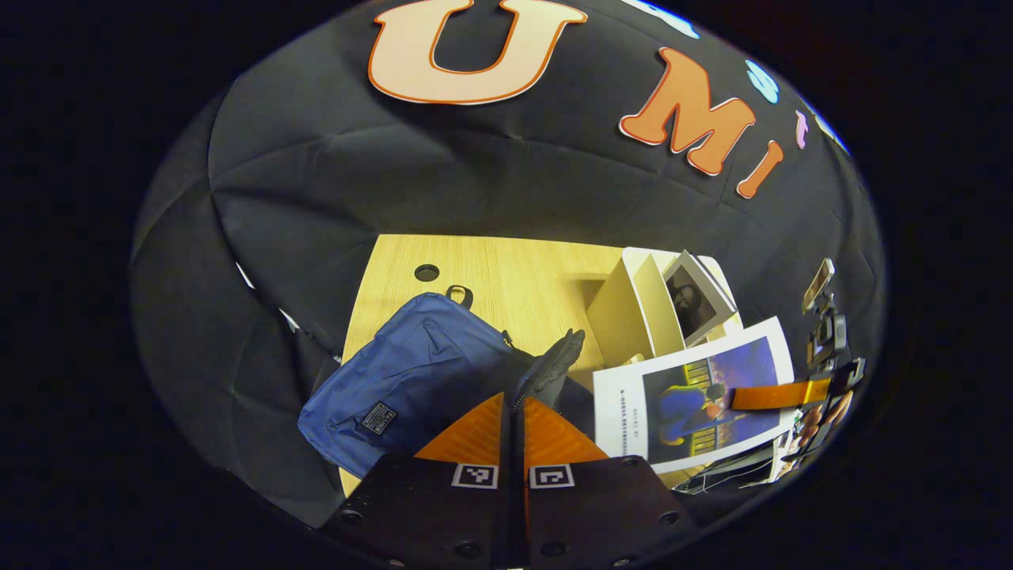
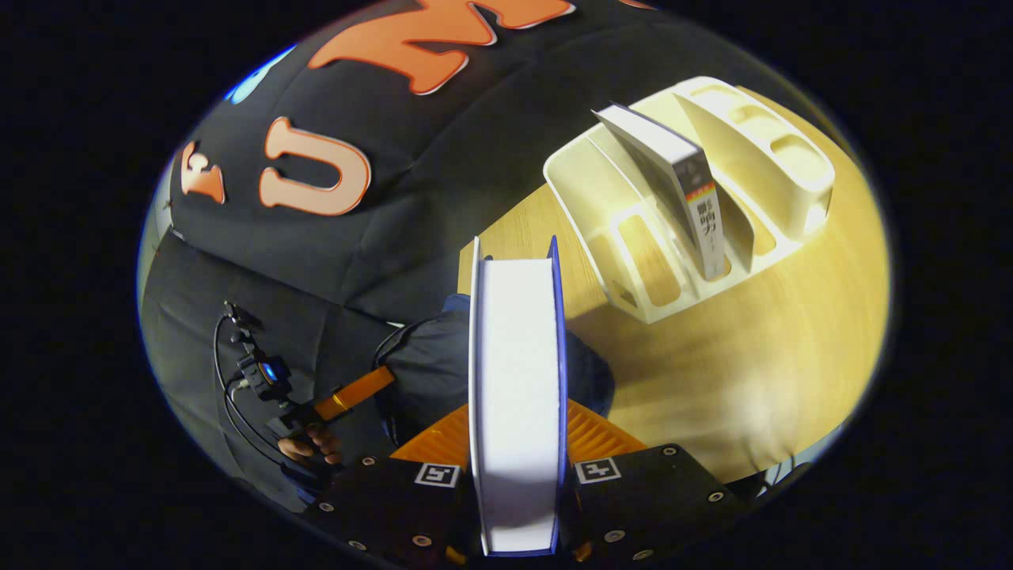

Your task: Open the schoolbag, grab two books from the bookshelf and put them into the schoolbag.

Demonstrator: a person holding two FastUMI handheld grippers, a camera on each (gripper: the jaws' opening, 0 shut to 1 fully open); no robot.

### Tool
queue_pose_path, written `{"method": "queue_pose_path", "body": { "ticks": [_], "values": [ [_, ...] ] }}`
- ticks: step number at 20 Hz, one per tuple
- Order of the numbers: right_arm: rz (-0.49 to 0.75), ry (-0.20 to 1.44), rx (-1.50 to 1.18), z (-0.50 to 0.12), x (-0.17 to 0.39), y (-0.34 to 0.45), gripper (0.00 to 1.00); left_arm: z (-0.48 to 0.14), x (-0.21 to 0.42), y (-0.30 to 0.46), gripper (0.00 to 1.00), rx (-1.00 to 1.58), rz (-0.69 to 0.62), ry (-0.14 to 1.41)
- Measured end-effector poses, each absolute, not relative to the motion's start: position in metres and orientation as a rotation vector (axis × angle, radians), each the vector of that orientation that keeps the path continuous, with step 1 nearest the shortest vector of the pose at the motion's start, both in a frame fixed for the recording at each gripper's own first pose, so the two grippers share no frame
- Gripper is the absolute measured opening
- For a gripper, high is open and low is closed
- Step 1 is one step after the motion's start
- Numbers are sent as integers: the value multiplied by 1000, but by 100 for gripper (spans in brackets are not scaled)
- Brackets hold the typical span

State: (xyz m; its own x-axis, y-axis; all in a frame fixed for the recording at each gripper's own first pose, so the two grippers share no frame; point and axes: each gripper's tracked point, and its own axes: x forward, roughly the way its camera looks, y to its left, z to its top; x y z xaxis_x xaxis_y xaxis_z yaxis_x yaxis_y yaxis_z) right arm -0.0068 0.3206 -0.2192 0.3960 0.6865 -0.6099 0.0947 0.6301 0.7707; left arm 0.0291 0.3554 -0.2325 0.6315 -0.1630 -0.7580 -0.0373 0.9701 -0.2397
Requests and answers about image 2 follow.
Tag black cable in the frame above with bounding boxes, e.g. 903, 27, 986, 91
212, 313, 290, 468

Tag blue schoolbag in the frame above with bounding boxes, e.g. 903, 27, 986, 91
374, 293, 617, 448

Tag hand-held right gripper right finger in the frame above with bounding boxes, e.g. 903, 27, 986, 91
562, 400, 749, 564

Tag blue cover book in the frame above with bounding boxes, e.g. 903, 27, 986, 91
469, 235, 569, 557

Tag white bookshelf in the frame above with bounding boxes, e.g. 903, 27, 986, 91
543, 76, 837, 325

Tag black spine book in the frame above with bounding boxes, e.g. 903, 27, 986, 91
592, 103, 727, 282

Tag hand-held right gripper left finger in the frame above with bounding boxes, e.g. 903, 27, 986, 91
305, 404, 476, 567

